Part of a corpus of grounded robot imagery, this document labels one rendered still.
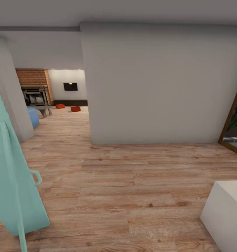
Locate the wood fireplace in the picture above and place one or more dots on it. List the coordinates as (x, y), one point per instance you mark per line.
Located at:
(35, 95)

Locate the sofa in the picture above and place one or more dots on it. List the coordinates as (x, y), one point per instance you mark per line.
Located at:
(34, 116)

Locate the cabinet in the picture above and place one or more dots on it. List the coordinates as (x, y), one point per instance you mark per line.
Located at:
(71, 102)

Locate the door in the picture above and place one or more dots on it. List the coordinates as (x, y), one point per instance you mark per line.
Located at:
(228, 136)

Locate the coffee table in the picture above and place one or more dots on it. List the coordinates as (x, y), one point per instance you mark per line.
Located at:
(42, 109)

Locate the wall mounted tv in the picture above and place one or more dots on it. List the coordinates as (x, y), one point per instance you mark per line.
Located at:
(70, 86)

